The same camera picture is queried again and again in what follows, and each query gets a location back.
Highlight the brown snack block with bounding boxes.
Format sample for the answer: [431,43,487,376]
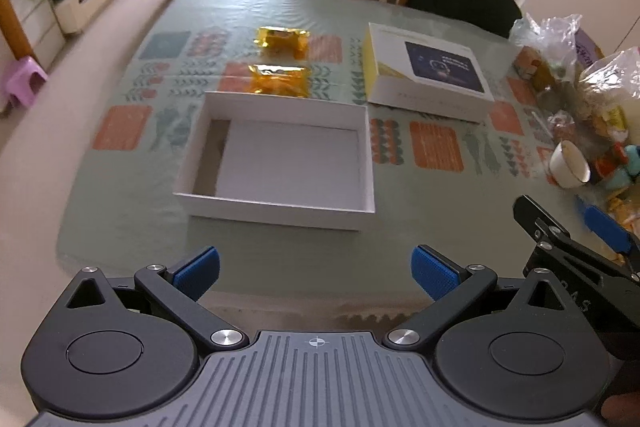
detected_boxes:
[514,48,540,78]

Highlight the white box lid tablet print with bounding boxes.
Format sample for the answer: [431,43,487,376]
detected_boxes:
[361,22,496,124]

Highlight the person's right hand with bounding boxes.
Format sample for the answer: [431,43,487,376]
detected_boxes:
[601,394,640,427]

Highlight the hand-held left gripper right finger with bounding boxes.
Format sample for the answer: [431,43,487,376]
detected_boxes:
[383,245,582,354]

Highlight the white cardboard box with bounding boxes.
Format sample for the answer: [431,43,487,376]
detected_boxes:
[172,91,376,233]

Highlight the purple packet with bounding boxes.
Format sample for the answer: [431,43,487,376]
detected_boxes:
[574,29,607,68]

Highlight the clear crumpled plastic bag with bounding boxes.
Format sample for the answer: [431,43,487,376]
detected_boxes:
[509,14,584,60]

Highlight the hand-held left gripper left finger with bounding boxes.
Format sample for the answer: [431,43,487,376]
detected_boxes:
[52,245,250,354]

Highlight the white cup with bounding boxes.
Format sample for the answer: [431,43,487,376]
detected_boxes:
[548,140,592,189]

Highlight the purple plastic stool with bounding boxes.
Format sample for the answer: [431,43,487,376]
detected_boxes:
[2,56,50,108]

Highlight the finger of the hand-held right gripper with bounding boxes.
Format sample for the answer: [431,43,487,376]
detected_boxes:
[513,195,572,254]
[575,198,640,280]

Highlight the clear plastic bag of snacks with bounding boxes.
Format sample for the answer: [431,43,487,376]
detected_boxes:
[575,47,640,140]

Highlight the white drawer cabinet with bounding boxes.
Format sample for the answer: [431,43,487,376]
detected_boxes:
[9,0,66,68]

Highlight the teal toy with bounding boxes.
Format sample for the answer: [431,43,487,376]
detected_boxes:
[611,144,640,194]

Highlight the yellow snack packet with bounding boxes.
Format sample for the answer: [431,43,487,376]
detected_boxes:
[254,26,312,60]
[247,63,309,99]

